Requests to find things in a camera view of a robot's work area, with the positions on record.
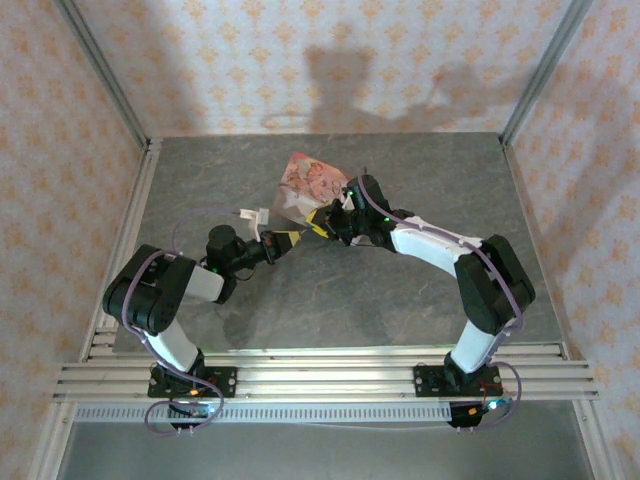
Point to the pink illustrated tin box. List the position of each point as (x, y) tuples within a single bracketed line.
[(305, 180)]

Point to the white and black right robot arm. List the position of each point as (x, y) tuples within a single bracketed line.
[(430, 245)]

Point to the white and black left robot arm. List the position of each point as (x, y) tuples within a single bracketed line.
[(165, 295)]

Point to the aluminium table side rail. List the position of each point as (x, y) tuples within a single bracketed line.
[(135, 200), (530, 215)]

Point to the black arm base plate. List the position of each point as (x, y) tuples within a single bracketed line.
[(430, 381), (225, 382)]

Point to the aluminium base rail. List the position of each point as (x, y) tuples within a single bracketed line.
[(325, 380)]

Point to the black base electronics bracket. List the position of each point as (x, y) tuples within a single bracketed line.
[(192, 412), (470, 415)]

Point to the aluminium frame post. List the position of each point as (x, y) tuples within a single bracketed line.
[(545, 70), (105, 75)]

